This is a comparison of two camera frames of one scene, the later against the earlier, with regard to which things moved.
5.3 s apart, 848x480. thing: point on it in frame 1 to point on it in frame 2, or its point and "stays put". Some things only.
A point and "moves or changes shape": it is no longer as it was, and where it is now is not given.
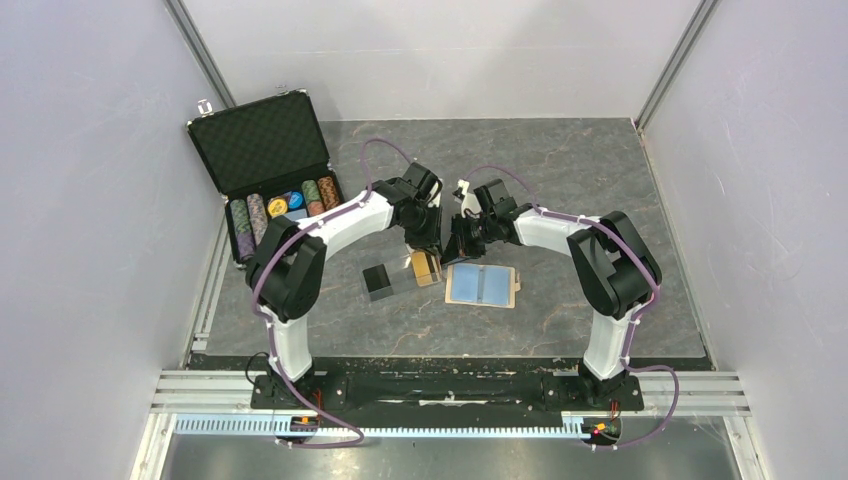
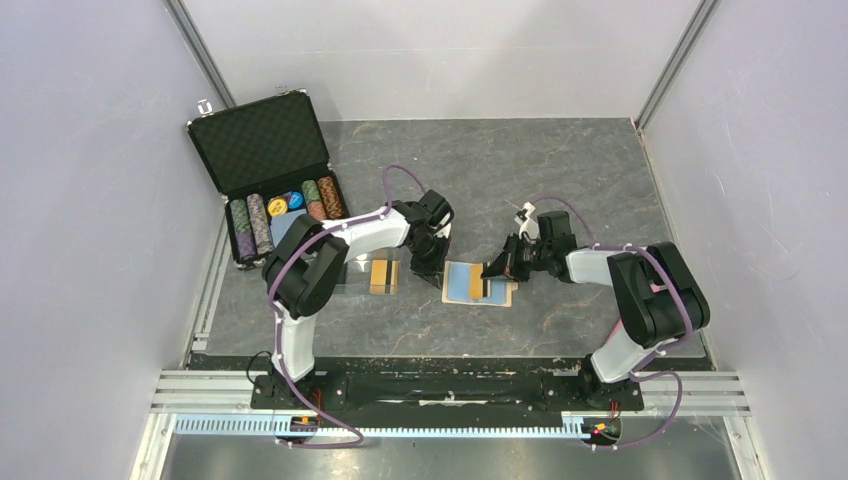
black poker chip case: [267, 158] stays put
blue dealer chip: [295, 200] stays put
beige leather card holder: [482, 285] stays put
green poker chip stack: [241, 216] stays put
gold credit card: [422, 268] moves or changes shape
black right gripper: [459, 246] to [506, 264]
